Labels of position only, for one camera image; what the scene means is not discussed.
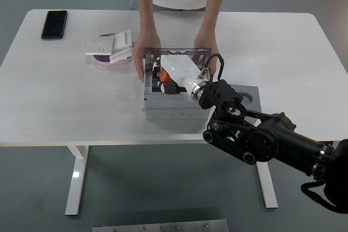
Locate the person's right forearm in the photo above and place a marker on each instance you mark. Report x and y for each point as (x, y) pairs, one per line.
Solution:
(145, 6)

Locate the white table leg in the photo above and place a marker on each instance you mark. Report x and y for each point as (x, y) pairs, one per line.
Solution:
(77, 177)
(269, 188)

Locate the black table control panel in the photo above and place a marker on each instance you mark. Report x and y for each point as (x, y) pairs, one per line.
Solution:
(329, 143)

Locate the black smartphone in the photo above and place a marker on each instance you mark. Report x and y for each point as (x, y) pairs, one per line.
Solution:
(54, 24)

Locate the white wall socket panel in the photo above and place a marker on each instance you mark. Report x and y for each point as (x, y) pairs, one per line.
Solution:
(99, 46)

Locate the grey metal plate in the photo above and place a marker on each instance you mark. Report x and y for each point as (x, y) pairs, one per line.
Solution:
(163, 227)

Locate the purple shallow dish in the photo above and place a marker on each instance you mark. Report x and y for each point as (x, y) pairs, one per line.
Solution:
(104, 59)

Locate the white wall switch panel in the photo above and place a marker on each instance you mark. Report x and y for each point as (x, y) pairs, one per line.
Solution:
(122, 40)
(119, 56)

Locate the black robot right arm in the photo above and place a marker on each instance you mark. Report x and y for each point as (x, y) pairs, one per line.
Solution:
(266, 142)

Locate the grey plastic electrical box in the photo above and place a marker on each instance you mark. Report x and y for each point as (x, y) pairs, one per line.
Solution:
(168, 107)

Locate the smoky transparent box lid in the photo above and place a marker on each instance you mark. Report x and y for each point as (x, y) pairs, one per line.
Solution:
(152, 50)

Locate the person's left hand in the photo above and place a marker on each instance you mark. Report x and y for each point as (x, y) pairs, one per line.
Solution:
(206, 41)

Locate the person's right hand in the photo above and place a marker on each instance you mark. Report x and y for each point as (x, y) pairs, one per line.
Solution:
(144, 43)

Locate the orange cylindrical battery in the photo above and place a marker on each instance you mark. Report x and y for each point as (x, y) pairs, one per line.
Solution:
(164, 75)

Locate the grey block with round hole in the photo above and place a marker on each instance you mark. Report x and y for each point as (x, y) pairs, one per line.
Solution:
(253, 93)

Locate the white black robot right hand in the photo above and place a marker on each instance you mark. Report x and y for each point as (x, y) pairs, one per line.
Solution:
(179, 66)

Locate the person's left forearm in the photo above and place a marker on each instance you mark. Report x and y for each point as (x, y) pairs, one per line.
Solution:
(214, 3)

